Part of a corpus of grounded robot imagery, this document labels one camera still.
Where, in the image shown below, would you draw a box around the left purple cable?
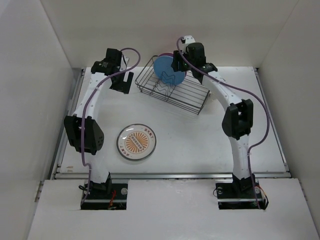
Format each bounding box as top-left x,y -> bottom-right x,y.
81,47 -> 141,208

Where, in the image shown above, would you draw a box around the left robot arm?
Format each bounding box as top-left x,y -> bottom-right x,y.
63,48 -> 134,199

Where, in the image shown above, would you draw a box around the white cutlery holder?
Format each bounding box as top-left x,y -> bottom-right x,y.
209,91 -> 216,101

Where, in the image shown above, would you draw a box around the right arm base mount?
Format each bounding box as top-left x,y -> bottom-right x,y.
214,180 -> 269,210

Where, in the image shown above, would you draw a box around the black wire dish rack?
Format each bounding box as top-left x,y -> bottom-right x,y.
135,55 -> 211,115

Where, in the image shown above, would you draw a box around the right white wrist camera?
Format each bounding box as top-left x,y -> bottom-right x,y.
180,35 -> 196,53

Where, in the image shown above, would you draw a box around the aluminium rail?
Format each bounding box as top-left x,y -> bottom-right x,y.
53,171 -> 292,180

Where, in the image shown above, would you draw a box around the pink plastic plate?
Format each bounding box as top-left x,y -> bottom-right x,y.
158,52 -> 173,57

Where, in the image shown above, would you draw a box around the orange sunburst plate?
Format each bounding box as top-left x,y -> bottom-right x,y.
116,123 -> 157,162

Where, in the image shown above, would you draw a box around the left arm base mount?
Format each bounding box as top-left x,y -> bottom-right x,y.
78,179 -> 128,211

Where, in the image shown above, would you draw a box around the blue plastic plate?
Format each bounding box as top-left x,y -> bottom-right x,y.
153,54 -> 186,86

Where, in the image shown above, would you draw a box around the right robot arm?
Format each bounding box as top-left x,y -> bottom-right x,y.
171,37 -> 254,197

